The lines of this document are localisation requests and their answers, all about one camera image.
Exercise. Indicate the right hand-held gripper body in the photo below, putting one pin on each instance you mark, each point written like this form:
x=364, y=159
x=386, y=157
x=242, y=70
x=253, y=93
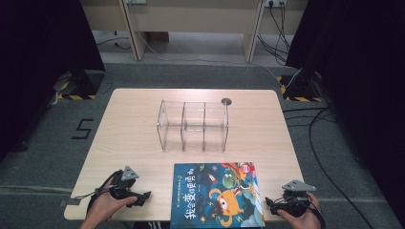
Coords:
x=294, y=203

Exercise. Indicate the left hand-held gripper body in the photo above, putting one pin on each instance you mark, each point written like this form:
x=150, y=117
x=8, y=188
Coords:
x=122, y=186

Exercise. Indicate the blue children's picture book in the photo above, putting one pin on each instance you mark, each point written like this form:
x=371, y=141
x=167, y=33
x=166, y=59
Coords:
x=216, y=197

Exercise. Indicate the clear acrylic divided rack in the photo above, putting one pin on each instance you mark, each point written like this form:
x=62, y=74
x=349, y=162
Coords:
x=172, y=127

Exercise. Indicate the person's right hand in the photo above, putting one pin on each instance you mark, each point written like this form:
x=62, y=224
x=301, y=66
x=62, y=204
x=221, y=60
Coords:
x=305, y=221

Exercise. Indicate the person's left hand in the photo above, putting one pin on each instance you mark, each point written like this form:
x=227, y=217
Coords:
x=103, y=205

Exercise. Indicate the black stand base striped tape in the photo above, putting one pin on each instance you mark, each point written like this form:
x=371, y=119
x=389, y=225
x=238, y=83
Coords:
x=302, y=87
x=84, y=84

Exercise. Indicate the round grey table grommet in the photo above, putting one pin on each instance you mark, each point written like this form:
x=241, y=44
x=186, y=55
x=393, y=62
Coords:
x=226, y=101

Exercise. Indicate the black curtain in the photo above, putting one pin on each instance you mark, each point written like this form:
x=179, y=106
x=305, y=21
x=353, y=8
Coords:
x=38, y=63
x=366, y=79

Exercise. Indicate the white wall power outlet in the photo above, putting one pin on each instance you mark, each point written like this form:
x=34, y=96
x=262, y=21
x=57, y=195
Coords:
x=275, y=3

